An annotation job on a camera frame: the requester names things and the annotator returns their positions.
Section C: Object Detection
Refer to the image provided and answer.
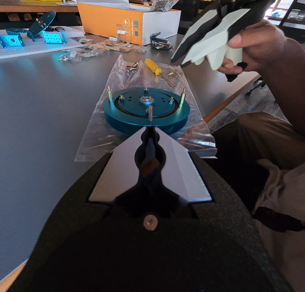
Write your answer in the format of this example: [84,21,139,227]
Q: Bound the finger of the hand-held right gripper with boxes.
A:
[181,8,251,68]
[171,8,220,64]

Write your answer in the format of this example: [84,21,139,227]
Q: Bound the person's white shirt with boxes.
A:
[252,159,305,292]

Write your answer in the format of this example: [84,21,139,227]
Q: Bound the person's tan trousers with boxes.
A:
[211,111,305,216]

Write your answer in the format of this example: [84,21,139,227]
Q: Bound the person's right forearm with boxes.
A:
[272,38,305,136]

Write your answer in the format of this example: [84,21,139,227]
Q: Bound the blue round turntable base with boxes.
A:
[102,86,191,137]

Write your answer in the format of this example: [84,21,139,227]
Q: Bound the teal round plate with servo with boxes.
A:
[26,10,57,38]

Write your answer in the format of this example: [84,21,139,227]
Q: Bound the yellow-handled screwdriver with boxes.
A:
[144,58,176,89]

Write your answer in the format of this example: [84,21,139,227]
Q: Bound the black lanyard strap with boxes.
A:
[252,206,305,233]

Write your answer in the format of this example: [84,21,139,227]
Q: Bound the grey desk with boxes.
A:
[0,29,261,292]

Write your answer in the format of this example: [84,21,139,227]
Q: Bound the light blue perforated U bracket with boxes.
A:
[42,31,68,45]

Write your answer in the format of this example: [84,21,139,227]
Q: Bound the pile of small hardware bags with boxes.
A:
[57,24,150,63]

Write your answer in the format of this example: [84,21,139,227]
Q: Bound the person's right hand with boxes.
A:
[218,19,293,75]

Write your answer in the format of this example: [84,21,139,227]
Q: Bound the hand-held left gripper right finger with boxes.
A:
[154,127,212,204]

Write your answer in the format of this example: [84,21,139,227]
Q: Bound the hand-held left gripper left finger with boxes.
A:
[88,127,150,202]

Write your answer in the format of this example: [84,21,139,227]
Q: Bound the dark blue metal bracket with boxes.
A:
[6,27,35,43]

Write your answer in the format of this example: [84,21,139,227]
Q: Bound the light blue servo bracket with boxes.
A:
[0,33,25,48]

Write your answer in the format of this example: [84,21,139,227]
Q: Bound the orange and white cardboard box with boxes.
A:
[39,0,182,46]

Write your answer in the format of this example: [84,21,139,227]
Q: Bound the clear plastic sheet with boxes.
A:
[74,55,218,163]

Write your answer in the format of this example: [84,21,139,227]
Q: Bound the white foam sheet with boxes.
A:
[0,26,94,59]

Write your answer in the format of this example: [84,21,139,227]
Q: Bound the dark foil bag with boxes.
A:
[150,32,174,51]

